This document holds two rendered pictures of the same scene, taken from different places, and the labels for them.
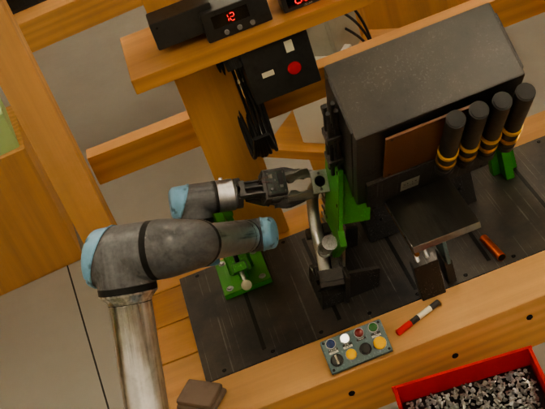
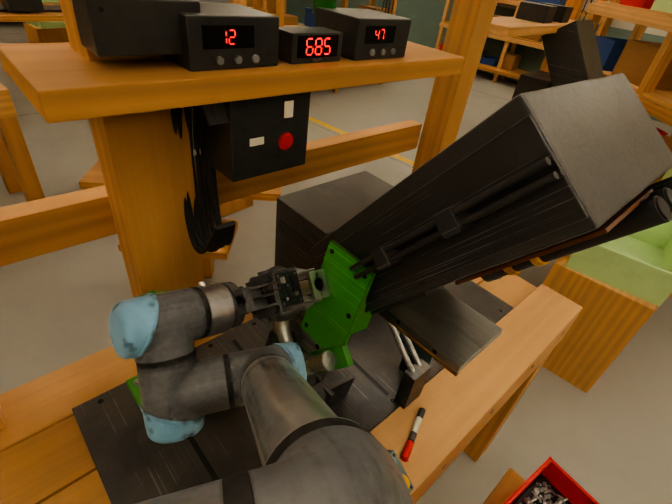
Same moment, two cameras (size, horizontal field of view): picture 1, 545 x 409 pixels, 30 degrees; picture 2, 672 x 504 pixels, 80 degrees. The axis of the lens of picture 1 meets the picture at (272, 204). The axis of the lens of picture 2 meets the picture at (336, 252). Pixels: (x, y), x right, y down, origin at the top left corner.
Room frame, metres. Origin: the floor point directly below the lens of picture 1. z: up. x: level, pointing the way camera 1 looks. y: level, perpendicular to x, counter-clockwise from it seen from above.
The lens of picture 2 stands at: (1.55, 0.27, 1.71)
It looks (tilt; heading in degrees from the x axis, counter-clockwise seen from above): 36 degrees down; 315
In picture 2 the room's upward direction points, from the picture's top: 8 degrees clockwise
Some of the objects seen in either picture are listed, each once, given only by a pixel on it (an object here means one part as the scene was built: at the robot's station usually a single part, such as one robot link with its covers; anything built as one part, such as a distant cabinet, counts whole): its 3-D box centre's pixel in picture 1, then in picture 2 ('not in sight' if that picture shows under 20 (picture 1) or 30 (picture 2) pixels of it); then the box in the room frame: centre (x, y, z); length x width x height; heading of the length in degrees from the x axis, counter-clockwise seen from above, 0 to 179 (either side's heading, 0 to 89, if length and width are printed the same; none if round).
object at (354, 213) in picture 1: (346, 190); (346, 295); (1.94, -0.17, 1.17); 0.13 x 0.12 x 0.20; 92
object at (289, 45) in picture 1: (275, 57); (255, 125); (2.21, -0.13, 1.42); 0.17 x 0.12 x 0.15; 92
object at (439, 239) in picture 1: (417, 193); (404, 296); (1.90, -0.33, 1.11); 0.39 x 0.16 x 0.03; 2
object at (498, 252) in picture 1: (492, 247); not in sight; (1.86, -0.47, 0.91); 0.09 x 0.02 x 0.02; 8
